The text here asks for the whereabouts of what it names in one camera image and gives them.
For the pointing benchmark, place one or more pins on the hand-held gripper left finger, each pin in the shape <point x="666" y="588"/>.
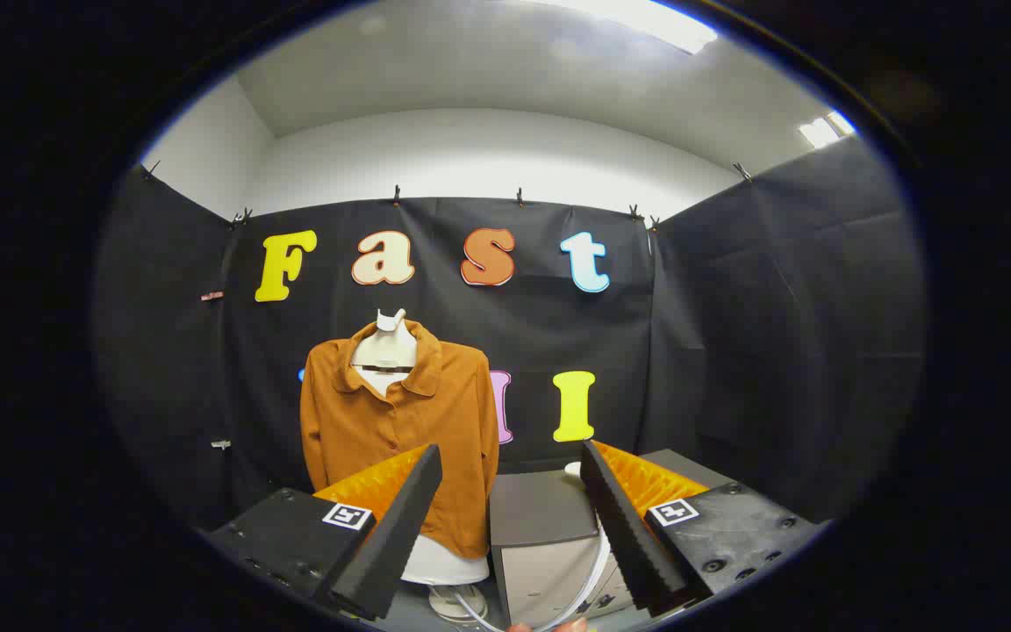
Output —
<point x="400" y="527"/>

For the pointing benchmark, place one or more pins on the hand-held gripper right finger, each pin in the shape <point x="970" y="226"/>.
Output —
<point x="628" y="535"/>

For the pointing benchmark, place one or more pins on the brown button shirt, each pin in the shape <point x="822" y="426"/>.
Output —
<point x="365" y="421"/>

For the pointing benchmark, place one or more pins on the grey cabinet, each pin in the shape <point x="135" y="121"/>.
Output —
<point x="541" y="518"/>

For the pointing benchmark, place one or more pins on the white mannequin torso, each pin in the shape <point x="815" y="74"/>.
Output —
<point x="387" y="351"/>

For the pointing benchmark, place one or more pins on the black backdrop cloth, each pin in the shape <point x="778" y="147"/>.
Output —
<point x="777" y="307"/>

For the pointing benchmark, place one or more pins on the small ceiling light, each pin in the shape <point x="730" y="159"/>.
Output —
<point x="826" y="130"/>

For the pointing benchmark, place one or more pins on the long ceiling light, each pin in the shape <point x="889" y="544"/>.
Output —
<point x="646" y="19"/>

